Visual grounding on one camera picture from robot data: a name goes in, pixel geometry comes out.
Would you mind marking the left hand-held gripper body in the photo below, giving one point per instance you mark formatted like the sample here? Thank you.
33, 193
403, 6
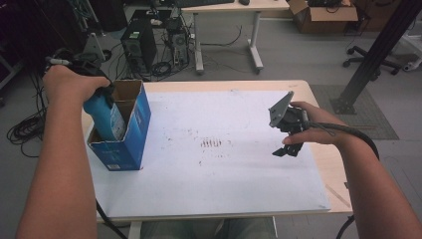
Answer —
87, 66

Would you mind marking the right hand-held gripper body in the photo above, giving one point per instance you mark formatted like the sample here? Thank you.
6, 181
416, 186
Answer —
292, 119

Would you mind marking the blue plastic bottle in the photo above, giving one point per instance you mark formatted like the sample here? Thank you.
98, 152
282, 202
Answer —
103, 116

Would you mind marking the blue cardboard box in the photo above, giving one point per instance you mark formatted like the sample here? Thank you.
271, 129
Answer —
132, 142

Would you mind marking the person's left hand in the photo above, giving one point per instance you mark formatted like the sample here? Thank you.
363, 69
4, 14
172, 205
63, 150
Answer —
73, 84

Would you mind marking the person's right hand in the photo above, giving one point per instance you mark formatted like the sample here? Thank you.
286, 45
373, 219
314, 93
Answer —
321, 129

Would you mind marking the light wooden table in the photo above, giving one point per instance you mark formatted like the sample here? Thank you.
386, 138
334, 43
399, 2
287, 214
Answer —
329, 172

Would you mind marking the black computer tower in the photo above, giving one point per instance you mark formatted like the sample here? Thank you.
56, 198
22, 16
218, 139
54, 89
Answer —
139, 43

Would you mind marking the dark curtain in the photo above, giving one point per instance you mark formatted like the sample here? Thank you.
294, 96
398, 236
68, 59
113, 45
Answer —
40, 33

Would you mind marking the grey floor mat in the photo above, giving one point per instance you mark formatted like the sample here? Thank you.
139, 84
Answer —
365, 126

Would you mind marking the white table mat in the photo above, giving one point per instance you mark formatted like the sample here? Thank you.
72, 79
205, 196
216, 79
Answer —
212, 186

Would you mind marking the grey computer tower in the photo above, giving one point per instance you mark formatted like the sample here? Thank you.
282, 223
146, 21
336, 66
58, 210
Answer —
179, 46

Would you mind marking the black office chair base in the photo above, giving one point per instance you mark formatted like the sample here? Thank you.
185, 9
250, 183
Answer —
361, 59

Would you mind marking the open brown cardboard box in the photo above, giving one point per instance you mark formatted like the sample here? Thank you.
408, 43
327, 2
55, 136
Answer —
318, 21

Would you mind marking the white desk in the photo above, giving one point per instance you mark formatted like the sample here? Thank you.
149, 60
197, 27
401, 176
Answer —
265, 5

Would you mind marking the black computer mouse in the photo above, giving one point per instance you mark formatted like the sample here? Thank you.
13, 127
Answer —
244, 2

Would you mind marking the black keyboard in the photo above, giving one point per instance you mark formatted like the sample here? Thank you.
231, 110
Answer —
205, 2

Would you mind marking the person's legs in jeans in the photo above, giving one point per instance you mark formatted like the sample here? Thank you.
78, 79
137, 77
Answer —
172, 230

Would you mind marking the white stand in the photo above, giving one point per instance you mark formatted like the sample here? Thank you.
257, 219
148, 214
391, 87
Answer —
413, 49

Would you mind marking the black metal post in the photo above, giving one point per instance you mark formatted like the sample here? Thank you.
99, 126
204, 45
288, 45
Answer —
381, 49

